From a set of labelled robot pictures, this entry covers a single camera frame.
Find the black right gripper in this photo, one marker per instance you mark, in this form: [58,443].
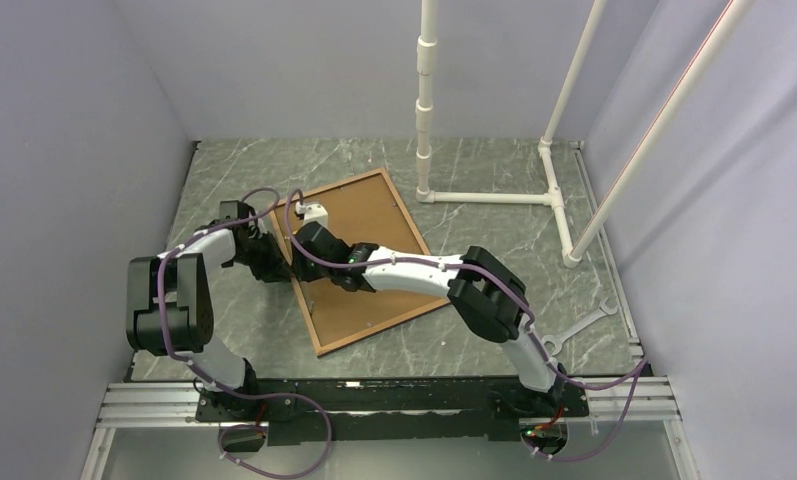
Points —
[298,267]

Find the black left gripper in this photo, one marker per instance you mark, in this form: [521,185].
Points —
[277,269]

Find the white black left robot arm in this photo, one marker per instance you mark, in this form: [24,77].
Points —
[169,306]

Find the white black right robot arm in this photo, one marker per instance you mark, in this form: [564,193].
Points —
[488,297]

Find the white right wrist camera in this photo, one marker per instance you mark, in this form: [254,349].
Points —
[313,212]

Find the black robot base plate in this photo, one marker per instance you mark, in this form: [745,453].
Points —
[496,408]

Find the aluminium rail frame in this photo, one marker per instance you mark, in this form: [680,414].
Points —
[632,432]

